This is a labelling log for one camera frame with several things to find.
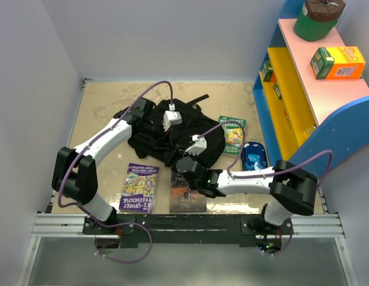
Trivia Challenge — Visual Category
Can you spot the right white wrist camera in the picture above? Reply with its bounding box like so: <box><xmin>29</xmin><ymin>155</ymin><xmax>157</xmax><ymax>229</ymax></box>
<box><xmin>185</xmin><ymin>134</ymin><xmax>207</xmax><ymax>156</ymax></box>

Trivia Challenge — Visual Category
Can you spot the black student backpack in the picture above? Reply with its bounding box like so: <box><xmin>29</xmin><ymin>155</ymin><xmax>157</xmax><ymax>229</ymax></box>
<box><xmin>123</xmin><ymin>94</ymin><xmax>218</xmax><ymax>163</ymax></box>

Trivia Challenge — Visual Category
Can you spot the tale of two cities book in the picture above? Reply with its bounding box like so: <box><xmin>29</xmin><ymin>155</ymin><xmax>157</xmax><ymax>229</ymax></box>
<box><xmin>169</xmin><ymin>171</ymin><xmax>207</xmax><ymax>213</ymax></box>

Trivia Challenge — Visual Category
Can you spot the purple cable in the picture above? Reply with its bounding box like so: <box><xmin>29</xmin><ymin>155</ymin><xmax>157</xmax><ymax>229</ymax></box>
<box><xmin>57</xmin><ymin>80</ymin><xmax>175</xmax><ymax>263</ymax></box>
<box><xmin>197</xmin><ymin>122</ymin><xmax>334</xmax><ymax>256</ymax></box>

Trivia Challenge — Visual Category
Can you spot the green brown cylinder container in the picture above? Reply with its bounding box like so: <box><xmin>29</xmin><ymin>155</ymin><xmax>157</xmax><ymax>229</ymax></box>
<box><xmin>293</xmin><ymin>0</ymin><xmax>346</xmax><ymax>42</ymax></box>

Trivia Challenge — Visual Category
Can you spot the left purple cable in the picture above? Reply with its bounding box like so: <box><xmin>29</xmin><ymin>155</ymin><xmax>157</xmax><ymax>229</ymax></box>
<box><xmin>57</xmin><ymin>80</ymin><xmax>175</xmax><ymax>263</ymax></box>

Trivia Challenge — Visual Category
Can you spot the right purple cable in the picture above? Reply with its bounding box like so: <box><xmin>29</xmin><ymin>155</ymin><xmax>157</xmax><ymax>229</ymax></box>
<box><xmin>197</xmin><ymin>122</ymin><xmax>334</xmax><ymax>256</ymax></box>

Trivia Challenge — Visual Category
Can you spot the orange green crayon box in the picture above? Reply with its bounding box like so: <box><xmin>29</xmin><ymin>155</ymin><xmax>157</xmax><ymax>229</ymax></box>
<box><xmin>309</xmin><ymin>46</ymin><xmax>366</xmax><ymax>80</ymax></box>

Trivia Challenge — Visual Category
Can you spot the small green box upper shelf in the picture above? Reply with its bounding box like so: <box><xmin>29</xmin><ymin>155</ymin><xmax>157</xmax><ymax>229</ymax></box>
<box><xmin>261</xmin><ymin>60</ymin><xmax>276</xmax><ymax>82</ymax></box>

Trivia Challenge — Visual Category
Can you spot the small green box shelf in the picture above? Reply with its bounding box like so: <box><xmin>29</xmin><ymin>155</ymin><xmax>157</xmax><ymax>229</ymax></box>
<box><xmin>273</xmin><ymin>82</ymin><xmax>282</xmax><ymax>100</ymax></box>
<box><xmin>261</xmin><ymin>60</ymin><xmax>276</xmax><ymax>82</ymax></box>

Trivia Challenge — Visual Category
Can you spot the aluminium rail frame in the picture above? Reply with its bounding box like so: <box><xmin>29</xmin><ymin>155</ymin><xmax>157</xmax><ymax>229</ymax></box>
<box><xmin>16</xmin><ymin>80</ymin><xmax>358</xmax><ymax>285</ymax></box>

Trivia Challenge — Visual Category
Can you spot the small green box lower shelf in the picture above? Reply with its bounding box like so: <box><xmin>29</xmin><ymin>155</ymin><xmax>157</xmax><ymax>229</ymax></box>
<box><xmin>273</xmin><ymin>82</ymin><xmax>282</xmax><ymax>100</ymax></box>

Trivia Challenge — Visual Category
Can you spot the blue pencil case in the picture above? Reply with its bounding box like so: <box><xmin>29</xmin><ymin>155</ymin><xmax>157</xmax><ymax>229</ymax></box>
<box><xmin>241</xmin><ymin>142</ymin><xmax>268</xmax><ymax>171</ymax></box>

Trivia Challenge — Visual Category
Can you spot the green 104-storey treehouse book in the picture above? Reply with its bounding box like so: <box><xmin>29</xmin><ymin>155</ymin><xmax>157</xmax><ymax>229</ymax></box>
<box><xmin>218</xmin><ymin>116</ymin><xmax>246</xmax><ymax>156</ymax></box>

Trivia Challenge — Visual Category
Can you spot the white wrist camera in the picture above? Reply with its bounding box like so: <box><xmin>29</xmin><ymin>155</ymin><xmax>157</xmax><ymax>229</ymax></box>
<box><xmin>185</xmin><ymin>134</ymin><xmax>207</xmax><ymax>156</ymax></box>
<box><xmin>162</xmin><ymin>110</ymin><xmax>182</xmax><ymax>132</ymax></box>

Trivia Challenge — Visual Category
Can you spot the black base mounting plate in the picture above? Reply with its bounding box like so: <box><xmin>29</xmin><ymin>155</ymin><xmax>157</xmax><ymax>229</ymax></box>
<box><xmin>82</xmin><ymin>214</ymin><xmax>293</xmax><ymax>250</ymax></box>

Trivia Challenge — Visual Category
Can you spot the colourful wooden shelf unit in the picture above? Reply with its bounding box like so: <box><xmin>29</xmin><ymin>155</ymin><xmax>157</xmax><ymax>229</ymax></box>
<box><xmin>252</xmin><ymin>1</ymin><xmax>369</xmax><ymax>177</ymax></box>

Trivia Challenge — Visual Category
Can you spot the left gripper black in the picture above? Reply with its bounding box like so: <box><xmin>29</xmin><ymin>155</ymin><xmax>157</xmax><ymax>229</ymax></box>
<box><xmin>141</xmin><ymin>118</ymin><xmax>173</xmax><ymax>150</ymax></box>

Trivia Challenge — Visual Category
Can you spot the purple 52-storey treehouse book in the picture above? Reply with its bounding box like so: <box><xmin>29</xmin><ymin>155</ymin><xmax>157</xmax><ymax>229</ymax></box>
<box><xmin>119</xmin><ymin>163</ymin><xmax>160</xmax><ymax>213</ymax></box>

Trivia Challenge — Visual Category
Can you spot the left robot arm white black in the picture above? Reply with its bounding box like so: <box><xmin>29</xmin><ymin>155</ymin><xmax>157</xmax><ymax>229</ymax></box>
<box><xmin>52</xmin><ymin>98</ymin><xmax>164</xmax><ymax>234</ymax></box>

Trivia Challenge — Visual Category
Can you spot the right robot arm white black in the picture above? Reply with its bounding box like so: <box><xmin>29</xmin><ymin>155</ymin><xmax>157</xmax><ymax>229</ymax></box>
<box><xmin>164</xmin><ymin>147</ymin><xmax>317</xmax><ymax>234</ymax></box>

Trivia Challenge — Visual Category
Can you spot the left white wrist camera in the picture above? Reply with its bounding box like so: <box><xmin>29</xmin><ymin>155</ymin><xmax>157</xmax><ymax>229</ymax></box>
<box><xmin>162</xmin><ymin>110</ymin><xmax>182</xmax><ymax>132</ymax></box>

